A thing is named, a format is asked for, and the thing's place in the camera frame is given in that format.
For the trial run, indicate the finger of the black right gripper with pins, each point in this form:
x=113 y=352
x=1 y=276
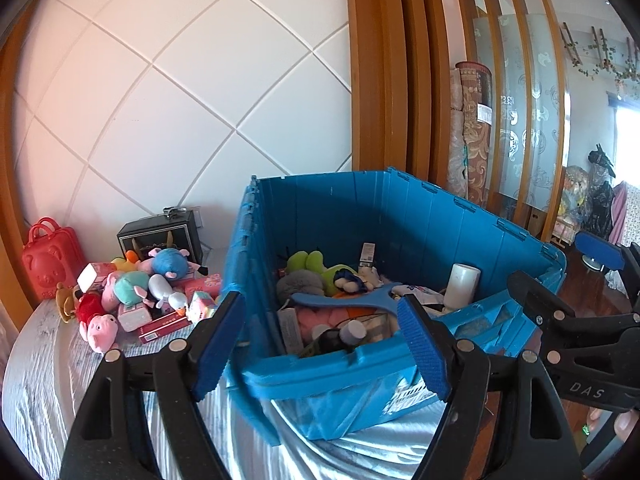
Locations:
x=623 y=259
x=539 y=304

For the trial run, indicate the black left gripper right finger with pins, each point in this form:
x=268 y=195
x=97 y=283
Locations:
x=531 y=439

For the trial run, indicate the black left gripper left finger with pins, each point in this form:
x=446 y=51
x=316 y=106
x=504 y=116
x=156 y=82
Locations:
x=111 y=434

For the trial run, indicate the blue foam boomerang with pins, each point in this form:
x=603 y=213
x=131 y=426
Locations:
x=314 y=310

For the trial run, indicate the person right hand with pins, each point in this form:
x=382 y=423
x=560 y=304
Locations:
x=613 y=438

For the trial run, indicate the white cylinder container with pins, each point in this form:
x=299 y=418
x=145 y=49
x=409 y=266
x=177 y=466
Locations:
x=461 y=287

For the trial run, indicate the pink pig plush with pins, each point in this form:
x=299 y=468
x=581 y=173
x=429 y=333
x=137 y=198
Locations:
x=100 y=332

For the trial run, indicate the red flat box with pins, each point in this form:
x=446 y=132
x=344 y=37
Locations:
x=165 y=325

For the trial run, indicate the teal pink plush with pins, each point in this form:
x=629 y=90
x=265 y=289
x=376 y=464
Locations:
x=126 y=288

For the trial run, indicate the brown bear plush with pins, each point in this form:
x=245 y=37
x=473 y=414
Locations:
x=66 y=300

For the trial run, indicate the blue plastic storage crate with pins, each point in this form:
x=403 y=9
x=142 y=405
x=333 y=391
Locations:
x=419 y=232

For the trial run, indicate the pink tissue pack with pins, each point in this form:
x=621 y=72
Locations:
x=212 y=284

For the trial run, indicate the pink white carton box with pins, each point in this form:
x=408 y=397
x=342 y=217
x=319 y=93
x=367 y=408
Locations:
x=94 y=275

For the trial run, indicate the blue elephant plush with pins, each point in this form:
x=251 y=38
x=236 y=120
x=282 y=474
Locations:
x=171 y=263

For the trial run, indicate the red bear suitcase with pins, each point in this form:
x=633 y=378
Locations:
x=52 y=255

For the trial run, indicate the black framed box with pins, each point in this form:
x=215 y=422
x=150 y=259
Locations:
x=173 y=228

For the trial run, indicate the green plush toy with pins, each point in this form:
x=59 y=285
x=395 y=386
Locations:
x=333 y=277

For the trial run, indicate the rolled patterned carpet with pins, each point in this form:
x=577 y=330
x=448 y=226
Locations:
x=470 y=131

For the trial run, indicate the wooden slat glass partition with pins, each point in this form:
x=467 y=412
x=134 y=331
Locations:
x=519 y=43

